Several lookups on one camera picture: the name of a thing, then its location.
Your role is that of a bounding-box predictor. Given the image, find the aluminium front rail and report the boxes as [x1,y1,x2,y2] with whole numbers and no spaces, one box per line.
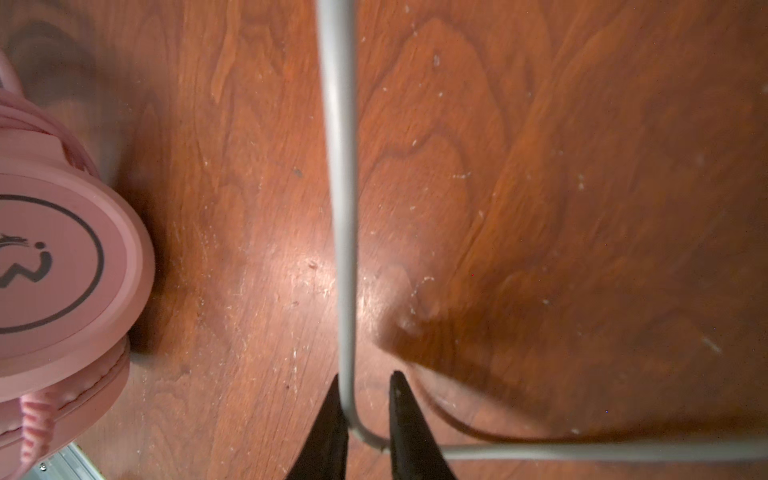
[23,443,105,480]

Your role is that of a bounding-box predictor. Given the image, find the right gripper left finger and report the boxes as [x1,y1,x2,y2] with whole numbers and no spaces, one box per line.
[286,376,349,480]

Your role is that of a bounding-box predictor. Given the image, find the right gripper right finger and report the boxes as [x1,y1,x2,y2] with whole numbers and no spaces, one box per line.
[389,371,456,480]

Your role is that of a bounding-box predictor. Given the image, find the pink headphones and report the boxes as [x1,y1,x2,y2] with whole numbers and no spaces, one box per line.
[1,60,155,479]

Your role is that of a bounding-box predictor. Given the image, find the white headphone cable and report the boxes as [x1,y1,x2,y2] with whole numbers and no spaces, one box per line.
[314,0,768,463]

